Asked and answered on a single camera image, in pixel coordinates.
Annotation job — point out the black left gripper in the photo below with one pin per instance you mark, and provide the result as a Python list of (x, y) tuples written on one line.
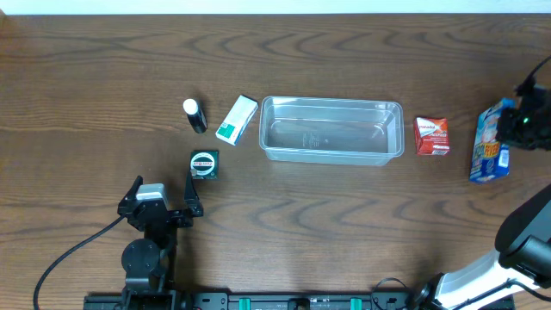
[(195, 209)]

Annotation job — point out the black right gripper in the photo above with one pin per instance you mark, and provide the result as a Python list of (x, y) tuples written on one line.
[(510, 127)]

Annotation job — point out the blue KoolFever box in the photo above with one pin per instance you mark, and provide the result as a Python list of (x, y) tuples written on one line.
[(490, 159)]

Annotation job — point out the dark bottle white cap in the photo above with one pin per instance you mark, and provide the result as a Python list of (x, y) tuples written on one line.
[(196, 118)]

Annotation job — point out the red Panadol ActiFast box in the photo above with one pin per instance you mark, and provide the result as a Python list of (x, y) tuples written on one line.
[(431, 136)]

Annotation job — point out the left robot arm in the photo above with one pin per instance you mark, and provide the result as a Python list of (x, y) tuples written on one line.
[(149, 262)]

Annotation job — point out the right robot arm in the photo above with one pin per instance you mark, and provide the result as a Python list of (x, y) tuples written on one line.
[(520, 258)]

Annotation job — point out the clear plastic container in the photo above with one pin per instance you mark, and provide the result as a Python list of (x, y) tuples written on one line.
[(331, 131)]

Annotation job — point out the green Zam-Buk box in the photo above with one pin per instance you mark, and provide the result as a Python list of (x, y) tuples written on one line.
[(204, 165)]

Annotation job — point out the white green Panadol box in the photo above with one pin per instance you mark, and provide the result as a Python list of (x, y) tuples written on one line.
[(237, 120)]

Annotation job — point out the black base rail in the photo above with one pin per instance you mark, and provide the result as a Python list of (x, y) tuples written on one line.
[(224, 301)]

